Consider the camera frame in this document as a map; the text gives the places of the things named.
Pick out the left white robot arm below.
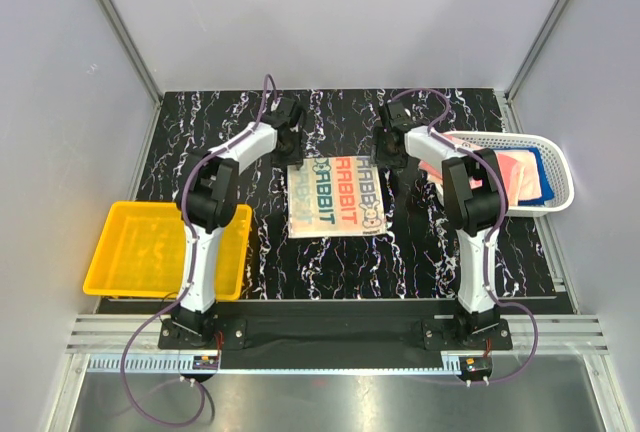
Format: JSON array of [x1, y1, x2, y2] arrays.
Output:
[[171, 98, 306, 348]]

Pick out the blue folded towel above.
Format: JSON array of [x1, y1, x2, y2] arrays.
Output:
[[531, 148, 555, 205]]

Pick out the pink patterned towel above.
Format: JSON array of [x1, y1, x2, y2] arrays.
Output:
[[419, 134, 521, 206]]

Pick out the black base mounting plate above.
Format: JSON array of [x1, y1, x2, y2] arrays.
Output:
[[158, 299, 513, 373]]

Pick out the white perforated plastic basket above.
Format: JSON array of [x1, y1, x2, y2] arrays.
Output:
[[445, 131, 574, 218]]

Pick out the yellow plastic tray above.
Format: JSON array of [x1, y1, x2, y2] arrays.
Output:
[[83, 201, 253, 301]]

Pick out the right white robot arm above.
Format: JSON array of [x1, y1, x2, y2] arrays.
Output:
[[372, 101, 508, 349]]

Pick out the slotted white cable duct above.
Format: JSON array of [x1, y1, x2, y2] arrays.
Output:
[[87, 354, 220, 374]]

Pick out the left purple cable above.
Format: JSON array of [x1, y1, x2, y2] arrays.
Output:
[[118, 72, 279, 428]]

